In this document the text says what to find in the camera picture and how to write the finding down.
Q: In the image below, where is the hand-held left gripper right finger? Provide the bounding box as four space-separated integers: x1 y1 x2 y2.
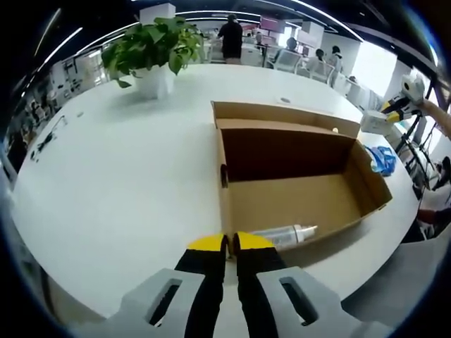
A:
232 231 353 338

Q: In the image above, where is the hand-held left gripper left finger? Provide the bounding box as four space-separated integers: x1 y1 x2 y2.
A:
105 233 229 338

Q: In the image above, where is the small white carton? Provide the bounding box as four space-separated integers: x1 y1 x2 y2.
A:
359 108 395 135

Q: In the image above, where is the blue soft wet wipes packet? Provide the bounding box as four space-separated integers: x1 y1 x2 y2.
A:
364 144 398 177

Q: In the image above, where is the brown cardboard shoe box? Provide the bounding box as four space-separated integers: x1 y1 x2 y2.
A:
210 101 394 261

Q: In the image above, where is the black tripod stand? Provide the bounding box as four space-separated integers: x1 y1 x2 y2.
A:
396 112 436 193

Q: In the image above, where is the clear spray bottle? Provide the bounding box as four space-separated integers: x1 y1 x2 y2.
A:
248 224 319 248

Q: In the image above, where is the group of white office chairs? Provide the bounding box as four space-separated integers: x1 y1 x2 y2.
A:
271 49 357 96

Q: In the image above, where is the pink display screen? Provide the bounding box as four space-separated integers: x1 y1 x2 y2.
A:
260 16 283 31

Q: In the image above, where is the green potted plant white pot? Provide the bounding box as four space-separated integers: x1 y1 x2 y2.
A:
101 16 205 99

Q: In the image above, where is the black cable with plug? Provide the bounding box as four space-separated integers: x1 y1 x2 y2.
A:
30 113 68 163

